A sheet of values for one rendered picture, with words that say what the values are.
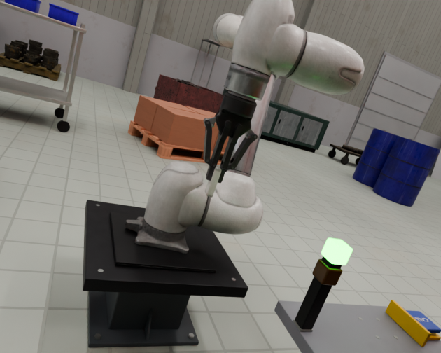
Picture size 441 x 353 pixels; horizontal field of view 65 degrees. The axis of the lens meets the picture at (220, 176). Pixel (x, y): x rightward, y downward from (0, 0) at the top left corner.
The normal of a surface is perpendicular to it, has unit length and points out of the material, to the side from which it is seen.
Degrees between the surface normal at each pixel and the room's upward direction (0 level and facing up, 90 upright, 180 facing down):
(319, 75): 116
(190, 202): 81
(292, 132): 90
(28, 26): 90
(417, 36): 90
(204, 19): 90
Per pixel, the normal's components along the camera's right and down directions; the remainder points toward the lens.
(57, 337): 0.30, -0.92
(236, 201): 0.27, -0.04
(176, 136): 0.56, 0.40
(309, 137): 0.33, 0.36
